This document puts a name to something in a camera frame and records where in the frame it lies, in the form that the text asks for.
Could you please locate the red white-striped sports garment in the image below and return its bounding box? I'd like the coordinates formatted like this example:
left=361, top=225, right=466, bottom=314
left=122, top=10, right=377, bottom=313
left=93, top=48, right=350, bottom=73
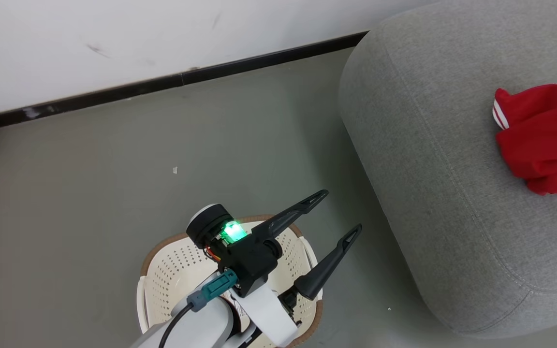
left=492, top=19, right=557, bottom=196

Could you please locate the left gripper with motor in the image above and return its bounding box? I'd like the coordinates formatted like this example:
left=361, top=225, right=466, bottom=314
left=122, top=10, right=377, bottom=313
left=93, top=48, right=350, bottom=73
left=186, top=189, right=363, bottom=348

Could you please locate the black wall baseboard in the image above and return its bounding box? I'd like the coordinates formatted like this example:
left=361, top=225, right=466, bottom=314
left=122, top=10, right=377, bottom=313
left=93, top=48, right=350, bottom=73
left=0, top=30, right=370, bottom=130

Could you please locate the grey fabric sofa seat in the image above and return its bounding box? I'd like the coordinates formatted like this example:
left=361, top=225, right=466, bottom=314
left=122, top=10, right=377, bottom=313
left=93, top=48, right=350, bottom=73
left=338, top=0, right=557, bottom=334

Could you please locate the black cable with teal plug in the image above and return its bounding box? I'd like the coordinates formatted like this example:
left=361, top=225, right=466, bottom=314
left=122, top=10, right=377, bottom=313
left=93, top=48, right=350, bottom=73
left=158, top=268, right=238, bottom=348

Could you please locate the cream perforated laundry basket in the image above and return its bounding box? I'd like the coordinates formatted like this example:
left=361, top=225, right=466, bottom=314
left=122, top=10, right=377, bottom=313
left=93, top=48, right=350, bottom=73
left=136, top=214, right=325, bottom=348

